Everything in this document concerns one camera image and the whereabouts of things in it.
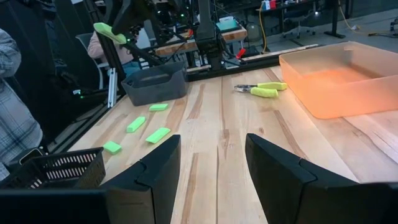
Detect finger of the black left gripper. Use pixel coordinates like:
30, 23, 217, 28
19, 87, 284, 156
111, 0, 154, 36

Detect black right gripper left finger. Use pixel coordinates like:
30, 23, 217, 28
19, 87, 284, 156
99, 134, 182, 224

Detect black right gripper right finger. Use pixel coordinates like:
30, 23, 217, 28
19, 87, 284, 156
244, 133, 362, 224

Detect green eraser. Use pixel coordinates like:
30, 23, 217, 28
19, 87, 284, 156
126, 116, 147, 134
102, 141, 123, 156
145, 126, 172, 144
148, 103, 170, 112
93, 22, 127, 45

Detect green-handled pliers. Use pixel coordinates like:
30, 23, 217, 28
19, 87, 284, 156
233, 81, 289, 99

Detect person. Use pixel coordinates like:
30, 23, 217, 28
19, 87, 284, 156
86, 30, 141, 76
0, 27, 44, 181

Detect grey office chair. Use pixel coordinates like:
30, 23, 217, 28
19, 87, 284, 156
75, 32, 105, 90

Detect black perforated basket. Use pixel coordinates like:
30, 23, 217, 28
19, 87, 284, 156
0, 147, 106, 190

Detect silver aluminium extrusion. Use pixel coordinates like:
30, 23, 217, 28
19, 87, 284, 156
106, 67, 119, 109

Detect black tray left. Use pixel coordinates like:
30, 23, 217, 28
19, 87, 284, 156
121, 61, 190, 107

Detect teal box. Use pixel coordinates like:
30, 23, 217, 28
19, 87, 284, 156
215, 16, 241, 34

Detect wooden workbench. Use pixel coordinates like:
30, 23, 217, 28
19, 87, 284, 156
154, 26, 249, 57

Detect orange translucent plastic bin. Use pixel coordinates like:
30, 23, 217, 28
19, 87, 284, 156
279, 40, 398, 120

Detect black smartphone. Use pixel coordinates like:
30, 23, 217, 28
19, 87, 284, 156
18, 147, 46, 166

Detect black standing desk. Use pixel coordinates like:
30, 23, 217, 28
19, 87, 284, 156
256, 0, 354, 40

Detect yellow cable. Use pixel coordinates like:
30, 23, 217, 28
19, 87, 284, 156
258, 2, 269, 54

